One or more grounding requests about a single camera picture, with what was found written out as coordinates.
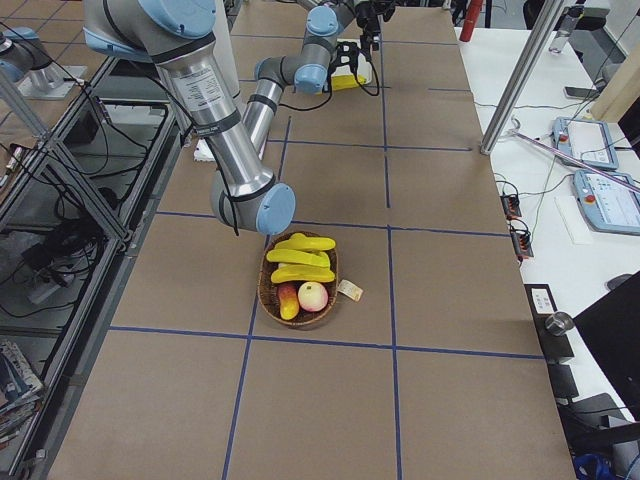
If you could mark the yellow banana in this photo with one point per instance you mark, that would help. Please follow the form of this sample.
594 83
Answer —
291 256
304 273
302 242
345 82

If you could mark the yellow banana top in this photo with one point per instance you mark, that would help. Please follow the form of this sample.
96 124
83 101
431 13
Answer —
302 242

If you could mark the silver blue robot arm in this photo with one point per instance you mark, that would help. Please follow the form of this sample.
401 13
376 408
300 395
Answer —
178 38
330 18

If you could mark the white rectangular tray plate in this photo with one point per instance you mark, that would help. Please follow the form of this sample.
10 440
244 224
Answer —
365 70

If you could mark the brown wicker basket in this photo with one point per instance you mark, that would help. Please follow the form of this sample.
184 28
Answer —
267 291

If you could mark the clear water bottle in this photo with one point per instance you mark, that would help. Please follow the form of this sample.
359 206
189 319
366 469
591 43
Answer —
566 27

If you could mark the black phone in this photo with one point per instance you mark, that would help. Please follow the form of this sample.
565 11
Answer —
581 93

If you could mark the upper orange black connector box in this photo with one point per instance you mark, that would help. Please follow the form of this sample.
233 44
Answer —
511 206

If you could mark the orange black connector box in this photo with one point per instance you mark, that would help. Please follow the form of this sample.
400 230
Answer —
521 241
511 206

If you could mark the upper teach pendant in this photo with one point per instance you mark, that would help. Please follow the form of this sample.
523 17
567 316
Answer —
586 140

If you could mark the teach pendant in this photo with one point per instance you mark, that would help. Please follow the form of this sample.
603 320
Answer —
606 205
586 140

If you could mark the paper price tag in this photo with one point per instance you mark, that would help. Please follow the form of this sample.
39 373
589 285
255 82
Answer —
350 290

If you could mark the lower orange black connector box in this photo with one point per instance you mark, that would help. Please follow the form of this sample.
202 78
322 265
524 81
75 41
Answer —
521 241

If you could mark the pink apple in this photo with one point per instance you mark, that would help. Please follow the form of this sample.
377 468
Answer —
312 296

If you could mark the red yellow mango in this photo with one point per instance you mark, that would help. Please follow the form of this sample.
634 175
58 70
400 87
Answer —
289 306

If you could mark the lower teach pendant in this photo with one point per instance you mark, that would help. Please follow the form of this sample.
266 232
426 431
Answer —
606 205

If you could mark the small metal cylinder weight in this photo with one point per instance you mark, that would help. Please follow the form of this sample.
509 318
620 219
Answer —
559 323

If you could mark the black monitor corner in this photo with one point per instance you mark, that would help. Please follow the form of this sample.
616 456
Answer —
610 330

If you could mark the stack of magazines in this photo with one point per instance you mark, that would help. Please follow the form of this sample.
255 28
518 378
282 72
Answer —
21 390

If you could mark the aluminium frame post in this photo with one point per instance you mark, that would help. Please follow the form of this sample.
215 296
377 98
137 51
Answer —
547 19

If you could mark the white column pedestal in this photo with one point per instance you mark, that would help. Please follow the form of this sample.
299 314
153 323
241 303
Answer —
224 57

